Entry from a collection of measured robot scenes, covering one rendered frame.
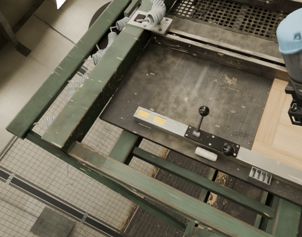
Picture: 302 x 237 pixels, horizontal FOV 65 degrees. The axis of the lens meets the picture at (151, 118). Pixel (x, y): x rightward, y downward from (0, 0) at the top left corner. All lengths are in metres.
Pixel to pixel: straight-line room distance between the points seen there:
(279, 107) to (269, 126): 0.10
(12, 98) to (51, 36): 1.59
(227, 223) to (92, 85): 0.71
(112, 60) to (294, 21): 0.77
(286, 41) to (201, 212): 0.58
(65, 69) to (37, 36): 4.49
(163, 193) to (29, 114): 0.92
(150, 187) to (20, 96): 5.02
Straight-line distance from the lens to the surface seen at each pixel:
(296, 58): 0.44
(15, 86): 5.74
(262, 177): 0.94
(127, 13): 1.01
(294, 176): 0.94
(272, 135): 1.00
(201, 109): 0.82
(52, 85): 1.51
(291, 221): 0.99
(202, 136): 0.90
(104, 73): 1.03
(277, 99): 1.09
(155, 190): 0.83
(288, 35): 0.42
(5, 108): 5.70
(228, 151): 0.77
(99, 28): 1.73
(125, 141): 0.99
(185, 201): 0.82
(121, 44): 1.12
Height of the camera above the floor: 1.85
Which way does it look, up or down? 12 degrees down
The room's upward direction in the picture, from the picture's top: 56 degrees counter-clockwise
